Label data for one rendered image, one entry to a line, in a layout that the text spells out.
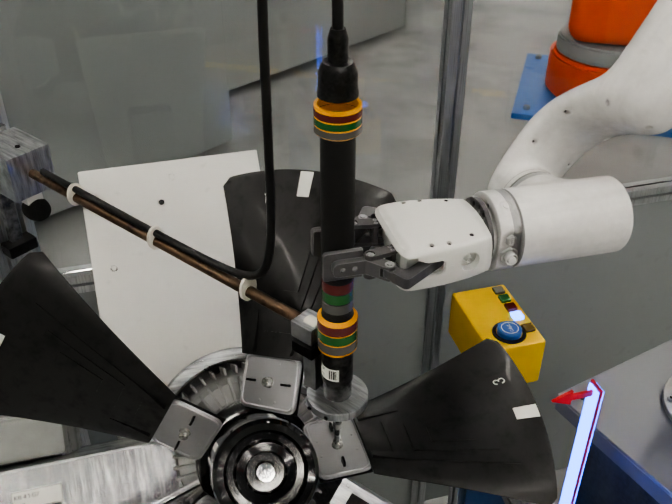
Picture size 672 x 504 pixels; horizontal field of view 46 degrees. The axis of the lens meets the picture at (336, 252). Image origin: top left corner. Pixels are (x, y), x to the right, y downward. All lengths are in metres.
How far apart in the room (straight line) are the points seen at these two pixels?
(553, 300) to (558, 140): 1.12
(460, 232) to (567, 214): 0.12
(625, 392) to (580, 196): 0.63
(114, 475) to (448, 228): 0.53
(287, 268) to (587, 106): 0.38
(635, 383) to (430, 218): 0.73
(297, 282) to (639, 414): 0.68
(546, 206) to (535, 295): 1.15
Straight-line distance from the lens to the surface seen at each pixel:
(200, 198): 1.19
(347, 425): 1.00
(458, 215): 0.82
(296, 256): 0.95
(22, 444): 1.11
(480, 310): 1.37
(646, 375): 1.48
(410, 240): 0.78
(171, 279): 1.17
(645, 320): 2.24
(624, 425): 1.38
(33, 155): 1.24
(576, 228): 0.85
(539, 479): 1.01
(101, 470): 1.07
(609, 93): 0.86
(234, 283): 0.94
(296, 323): 0.88
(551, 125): 0.92
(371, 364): 1.92
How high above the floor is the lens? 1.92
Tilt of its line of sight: 35 degrees down
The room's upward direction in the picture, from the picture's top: straight up
